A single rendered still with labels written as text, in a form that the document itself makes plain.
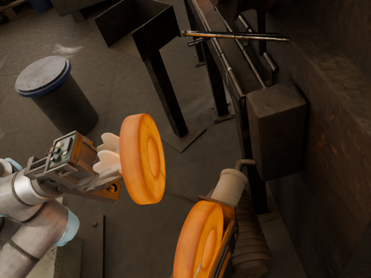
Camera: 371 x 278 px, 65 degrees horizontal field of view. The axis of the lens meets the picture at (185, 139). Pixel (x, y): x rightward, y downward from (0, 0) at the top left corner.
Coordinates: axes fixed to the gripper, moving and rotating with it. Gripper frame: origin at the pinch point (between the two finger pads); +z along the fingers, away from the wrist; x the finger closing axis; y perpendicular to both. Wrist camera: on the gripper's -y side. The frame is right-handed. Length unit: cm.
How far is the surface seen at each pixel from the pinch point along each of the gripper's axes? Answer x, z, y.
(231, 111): 86, -8, -87
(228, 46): 54, 12, -25
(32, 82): 94, -93, -19
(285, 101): 10.0, 23.9, -11.8
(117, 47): 80, -33, -19
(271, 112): 8.1, 21.1, -11.2
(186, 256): -15.6, 3.8, -8.4
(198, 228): -11.8, 6.1, -8.1
